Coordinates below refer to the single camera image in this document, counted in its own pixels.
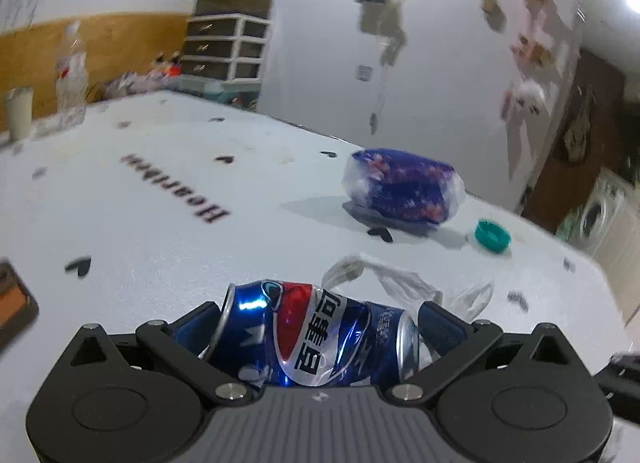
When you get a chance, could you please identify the brown wooden door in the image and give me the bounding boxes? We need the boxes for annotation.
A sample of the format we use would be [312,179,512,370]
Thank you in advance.
[520,46,628,236]

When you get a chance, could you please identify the white heart print tablecloth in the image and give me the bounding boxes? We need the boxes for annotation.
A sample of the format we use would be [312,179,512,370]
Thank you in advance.
[0,90,633,463]

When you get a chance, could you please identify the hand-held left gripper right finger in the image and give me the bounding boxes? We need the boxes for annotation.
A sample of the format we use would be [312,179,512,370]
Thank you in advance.
[387,299,592,402]

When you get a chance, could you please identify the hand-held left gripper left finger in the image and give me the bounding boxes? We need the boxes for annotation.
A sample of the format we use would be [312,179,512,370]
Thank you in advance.
[65,301,252,405]

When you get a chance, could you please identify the white hanging plastic bag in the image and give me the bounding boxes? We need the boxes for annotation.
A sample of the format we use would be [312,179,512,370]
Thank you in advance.
[501,79,547,120]

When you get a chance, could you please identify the teal bottle cap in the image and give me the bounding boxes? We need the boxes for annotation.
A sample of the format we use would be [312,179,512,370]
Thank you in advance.
[472,218,512,255]

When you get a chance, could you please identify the pile of mixed clutter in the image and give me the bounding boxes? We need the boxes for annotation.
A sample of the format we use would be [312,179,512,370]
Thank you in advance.
[97,56,183,99]

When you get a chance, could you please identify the crushed blue soda can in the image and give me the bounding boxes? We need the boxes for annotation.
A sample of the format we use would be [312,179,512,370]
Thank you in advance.
[197,279,421,389]

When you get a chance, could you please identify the clear plastic bag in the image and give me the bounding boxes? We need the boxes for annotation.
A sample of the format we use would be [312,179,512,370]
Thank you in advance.
[322,253,496,369]

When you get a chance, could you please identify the white cup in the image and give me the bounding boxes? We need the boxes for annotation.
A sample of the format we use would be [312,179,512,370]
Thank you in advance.
[4,87,35,140]

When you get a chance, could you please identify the blue printed snack packet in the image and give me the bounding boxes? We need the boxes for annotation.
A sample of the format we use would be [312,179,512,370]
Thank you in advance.
[342,147,467,236]

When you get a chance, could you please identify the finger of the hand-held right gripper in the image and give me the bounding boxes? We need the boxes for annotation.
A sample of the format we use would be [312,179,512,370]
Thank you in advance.
[595,352,640,426]

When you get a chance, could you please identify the brown orange flat box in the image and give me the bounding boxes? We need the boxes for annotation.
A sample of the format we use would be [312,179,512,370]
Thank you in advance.
[0,259,41,350]

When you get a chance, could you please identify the white washing machine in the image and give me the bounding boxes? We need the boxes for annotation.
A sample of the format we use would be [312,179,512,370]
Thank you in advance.
[567,176,628,264]

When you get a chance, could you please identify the clear plastic bottle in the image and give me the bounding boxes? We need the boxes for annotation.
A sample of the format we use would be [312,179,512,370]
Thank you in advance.
[54,22,90,121]

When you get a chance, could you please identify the white drawer unit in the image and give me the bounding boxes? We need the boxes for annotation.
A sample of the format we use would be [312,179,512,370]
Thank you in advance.
[181,13,275,85]

